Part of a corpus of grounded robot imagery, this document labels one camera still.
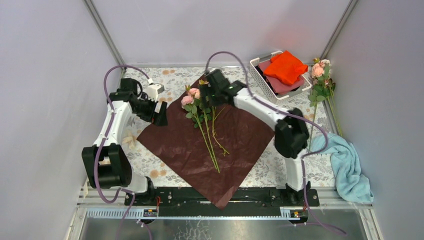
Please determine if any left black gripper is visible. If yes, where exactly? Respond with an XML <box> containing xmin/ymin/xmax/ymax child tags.
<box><xmin>132</xmin><ymin>93</ymin><xmax>168</xmax><ymax>127</ymax></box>

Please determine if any thin green filler sprig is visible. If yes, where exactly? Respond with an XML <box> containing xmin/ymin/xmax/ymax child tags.
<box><xmin>211</xmin><ymin>106</ymin><xmax>229</xmax><ymax>157</ymax></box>

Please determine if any dark red wrapping paper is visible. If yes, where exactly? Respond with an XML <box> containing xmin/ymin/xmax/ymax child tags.
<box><xmin>137</xmin><ymin>80</ymin><xmax>274</xmax><ymax>197</ymax></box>

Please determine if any white plastic basket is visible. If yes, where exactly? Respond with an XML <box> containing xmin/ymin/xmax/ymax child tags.
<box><xmin>248</xmin><ymin>50</ymin><xmax>312</xmax><ymax>104</ymax></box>

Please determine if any pink fake flower stem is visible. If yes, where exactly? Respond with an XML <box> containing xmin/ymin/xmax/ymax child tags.
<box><xmin>181</xmin><ymin>85</ymin><xmax>221</xmax><ymax>173</ymax></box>
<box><xmin>306</xmin><ymin>57</ymin><xmax>337</xmax><ymax>150</ymax></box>

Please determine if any white fake rose stem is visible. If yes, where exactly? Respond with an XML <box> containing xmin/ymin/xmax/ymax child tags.
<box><xmin>318</xmin><ymin>59</ymin><xmax>344</xmax><ymax>137</ymax></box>

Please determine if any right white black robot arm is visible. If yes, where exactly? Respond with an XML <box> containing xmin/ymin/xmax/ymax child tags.
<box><xmin>199</xmin><ymin>69</ymin><xmax>310</xmax><ymax>206</ymax></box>

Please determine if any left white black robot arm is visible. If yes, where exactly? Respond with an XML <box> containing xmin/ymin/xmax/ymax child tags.
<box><xmin>81</xmin><ymin>78</ymin><xmax>168</xmax><ymax>206</ymax></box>

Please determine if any cream ribbon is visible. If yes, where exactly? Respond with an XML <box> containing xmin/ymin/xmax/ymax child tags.
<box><xmin>122</xmin><ymin>130</ymin><xmax>137</xmax><ymax>150</ymax></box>

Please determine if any pink cloth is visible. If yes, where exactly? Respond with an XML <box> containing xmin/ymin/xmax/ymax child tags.
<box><xmin>255</xmin><ymin>60</ymin><xmax>305</xmax><ymax>95</ymax></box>

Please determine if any orange cloth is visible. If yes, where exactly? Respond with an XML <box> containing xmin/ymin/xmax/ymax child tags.
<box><xmin>263</xmin><ymin>50</ymin><xmax>309</xmax><ymax>86</ymax></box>

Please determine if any floral tablecloth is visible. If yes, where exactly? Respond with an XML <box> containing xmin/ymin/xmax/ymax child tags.
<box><xmin>106</xmin><ymin>67</ymin><xmax>336</xmax><ymax>188</ymax></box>

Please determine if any light blue towel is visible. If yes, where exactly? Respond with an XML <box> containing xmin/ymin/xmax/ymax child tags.
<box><xmin>311</xmin><ymin>133</ymin><xmax>374</xmax><ymax>204</ymax></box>

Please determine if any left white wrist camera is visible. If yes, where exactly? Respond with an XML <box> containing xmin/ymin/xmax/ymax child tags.
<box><xmin>144</xmin><ymin>83</ymin><xmax>165</xmax><ymax>102</ymax></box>

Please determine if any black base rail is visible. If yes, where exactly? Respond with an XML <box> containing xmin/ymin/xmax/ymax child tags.
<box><xmin>124</xmin><ymin>187</ymin><xmax>320</xmax><ymax>217</ymax></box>

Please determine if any aluminium frame rail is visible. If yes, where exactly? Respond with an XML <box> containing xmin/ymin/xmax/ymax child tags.
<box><xmin>74</xmin><ymin>187</ymin><xmax>374</xmax><ymax>220</ymax></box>

